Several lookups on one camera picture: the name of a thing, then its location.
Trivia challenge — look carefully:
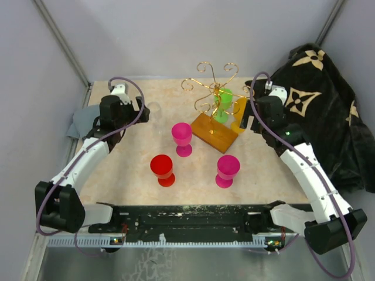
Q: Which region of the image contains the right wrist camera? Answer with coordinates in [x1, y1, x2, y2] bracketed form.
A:
[265, 81, 288, 105]

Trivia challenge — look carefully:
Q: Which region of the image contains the gold wire wine glass rack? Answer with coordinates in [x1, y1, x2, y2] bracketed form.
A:
[180, 61, 254, 154]

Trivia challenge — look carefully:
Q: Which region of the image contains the black floral blanket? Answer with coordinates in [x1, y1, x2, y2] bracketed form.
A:
[245, 43, 375, 194]

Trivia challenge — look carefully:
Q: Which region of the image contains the magenta wine glass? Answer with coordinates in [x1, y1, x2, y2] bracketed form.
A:
[171, 122, 193, 157]
[215, 155, 241, 189]

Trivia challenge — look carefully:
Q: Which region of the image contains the green plastic wine glass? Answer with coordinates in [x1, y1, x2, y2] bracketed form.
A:
[214, 88, 233, 124]

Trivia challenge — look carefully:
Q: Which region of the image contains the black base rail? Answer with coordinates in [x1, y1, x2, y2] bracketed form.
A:
[88, 203, 281, 244]

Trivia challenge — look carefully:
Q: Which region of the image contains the clear wine glass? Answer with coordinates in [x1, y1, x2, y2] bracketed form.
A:
[147, 101, 163, 134]

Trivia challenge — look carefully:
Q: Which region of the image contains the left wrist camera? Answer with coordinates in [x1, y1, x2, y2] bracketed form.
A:
[111, 83, 131, 105]

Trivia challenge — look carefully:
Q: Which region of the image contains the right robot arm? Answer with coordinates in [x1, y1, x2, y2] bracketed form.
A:
[240, 95, 367, 255]

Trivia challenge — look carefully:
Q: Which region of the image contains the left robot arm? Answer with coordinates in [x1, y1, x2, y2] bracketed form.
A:
[35, 94, 149, 235]

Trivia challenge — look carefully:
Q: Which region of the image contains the grey cloth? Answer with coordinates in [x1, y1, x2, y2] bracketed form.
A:
[66, 104, 100, 139]

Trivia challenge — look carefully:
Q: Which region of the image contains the magenta wine glass front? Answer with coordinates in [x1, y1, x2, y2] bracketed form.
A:
[215, 155, 241, 189]

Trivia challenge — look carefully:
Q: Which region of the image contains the magenta wine glass rear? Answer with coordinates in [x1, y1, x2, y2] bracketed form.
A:
[171, 122, 193, 157]

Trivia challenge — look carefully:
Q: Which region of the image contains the red plastic wine glass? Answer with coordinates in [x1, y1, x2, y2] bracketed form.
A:
[150, 155, 175, 187]

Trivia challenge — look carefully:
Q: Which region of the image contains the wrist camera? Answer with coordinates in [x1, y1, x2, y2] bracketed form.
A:
[111, 83, 131, 105]
[265, 81, 288, 105]

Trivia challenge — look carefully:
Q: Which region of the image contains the orange plastic wine glass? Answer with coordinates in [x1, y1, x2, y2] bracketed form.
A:
[230, 98, 247, 134]

